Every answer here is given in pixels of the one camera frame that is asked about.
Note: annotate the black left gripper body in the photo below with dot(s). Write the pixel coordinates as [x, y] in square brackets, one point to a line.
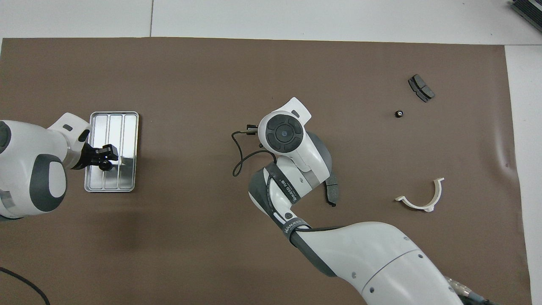
[84, 156]

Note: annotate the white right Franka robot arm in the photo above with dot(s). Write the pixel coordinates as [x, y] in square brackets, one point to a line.
[372, 258]

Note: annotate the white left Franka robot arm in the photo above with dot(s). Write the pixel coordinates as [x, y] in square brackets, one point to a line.
[25, 148]

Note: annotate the silver metal tray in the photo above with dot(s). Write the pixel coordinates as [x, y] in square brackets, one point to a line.
[127, 127]

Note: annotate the brown table mat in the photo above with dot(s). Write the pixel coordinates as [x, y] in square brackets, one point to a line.
[169, 76]

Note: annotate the slim dark grey brake pad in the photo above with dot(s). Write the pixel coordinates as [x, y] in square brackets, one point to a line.
[333, 192]

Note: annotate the wide dark grey brake pad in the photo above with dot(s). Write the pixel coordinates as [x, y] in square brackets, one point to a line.
[421, 88]

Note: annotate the grey ribbed device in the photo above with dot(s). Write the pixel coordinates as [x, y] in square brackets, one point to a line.
[529, 10]

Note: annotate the white semicircular plastic bracket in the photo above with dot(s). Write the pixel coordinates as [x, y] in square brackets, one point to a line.
[428, 208]

